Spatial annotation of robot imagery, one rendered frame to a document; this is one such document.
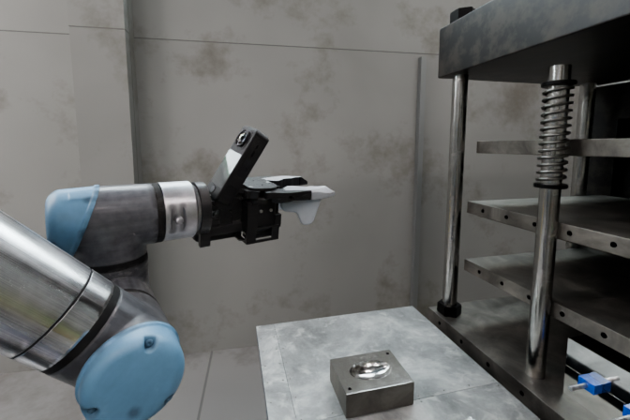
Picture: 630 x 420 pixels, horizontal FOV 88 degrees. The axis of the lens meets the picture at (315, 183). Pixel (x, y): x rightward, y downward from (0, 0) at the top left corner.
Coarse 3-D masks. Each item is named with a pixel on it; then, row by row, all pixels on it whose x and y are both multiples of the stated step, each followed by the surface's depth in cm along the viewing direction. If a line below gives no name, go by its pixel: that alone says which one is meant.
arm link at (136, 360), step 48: (0, 240) 22; (0, 288) 21; (48, 288) 23; (96, 288) 26; (0, 336) 22; (48, 336) 23; (96, 336) 25; (144, 336) 25; (96, 384) 23; (144, 384) 25
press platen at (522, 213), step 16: (480, 208) 130; (496, 208) 123; (512, 208) 121; (528, 208) 121; (560, 208) 121; (576, 208) 121; (592, 208) 121; (608, 208) 121; (624, 208) 121; (512, 224) 116; (528, 224) 109; (560, 224) 99; (576, 224) 96; (592, 224) 96; (608, 224) 96; (624, 224) 96; (576, 240) 94; (592, 240) 90; (608, 240) 86; (624, 240) 82; (624, 256) 83
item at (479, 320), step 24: (432, 312) 147; (480, 312) 145; (504, 312) 145; (528, 312) 145; (456, 336) 132; (480, 336) 127; (504, 336) 127; (552, 336) 127; (576, 336) 127; (480, 360) 119; (504, 360) 113; (552, 360) 113; (504, 384) 108; (528, 384) 101; (552, 384) 101; (552, 408) 92; (576, 408) 92
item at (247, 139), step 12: (240, 132) 46; (252, 132) 45; (240, 144) 45; (252, 144) 44; (264, 144) 46; (228, 156) 46; (240, 156) 44; (252, 156) 45; (228, 168) 45; (240, 168) 44; (216, 180) 46; (228, 180) 44; (240, 180) 45; (216, 192) 44; (228, 192) 44; (228, 204) 45
